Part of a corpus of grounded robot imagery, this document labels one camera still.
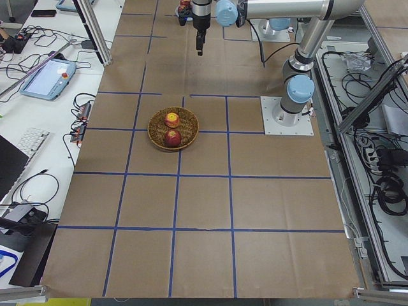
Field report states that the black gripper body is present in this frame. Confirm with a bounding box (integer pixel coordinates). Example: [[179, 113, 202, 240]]
[[191, 0, 212, 31]]

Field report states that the red yellow striped apple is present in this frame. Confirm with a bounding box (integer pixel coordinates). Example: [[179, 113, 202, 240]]
[[164, 112, 180, 129]]

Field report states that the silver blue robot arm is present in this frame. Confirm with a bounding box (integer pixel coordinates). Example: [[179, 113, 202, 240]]
[[215, 0, 364, 127]]

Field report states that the round woven wicker basket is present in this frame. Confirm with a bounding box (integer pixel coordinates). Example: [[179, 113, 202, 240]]
[[147, 106, 199, 152]]

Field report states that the dark red apple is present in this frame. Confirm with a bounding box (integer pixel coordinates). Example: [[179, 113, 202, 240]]
[[164, 129, 182, 148]]

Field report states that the blue teach pendant tablet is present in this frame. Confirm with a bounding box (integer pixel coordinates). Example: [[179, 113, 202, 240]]
[[19, 59, 77, 101]]

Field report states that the black smartphone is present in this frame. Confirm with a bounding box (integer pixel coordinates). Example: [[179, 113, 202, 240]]
[[31, 10, 57, 18]]

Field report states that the white keyboard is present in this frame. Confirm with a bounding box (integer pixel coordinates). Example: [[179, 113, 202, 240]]
[[17, 127, 50, 166]]

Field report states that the black laptop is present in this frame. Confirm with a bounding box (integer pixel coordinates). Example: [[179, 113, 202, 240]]
[[0, 136, 29, 200]]

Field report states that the aluminium frame post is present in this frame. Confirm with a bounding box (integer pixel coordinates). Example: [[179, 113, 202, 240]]
[[73, 0, 112, 66]]

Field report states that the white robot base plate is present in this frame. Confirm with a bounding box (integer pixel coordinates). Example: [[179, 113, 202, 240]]
[[260, 96, 314, 136]]

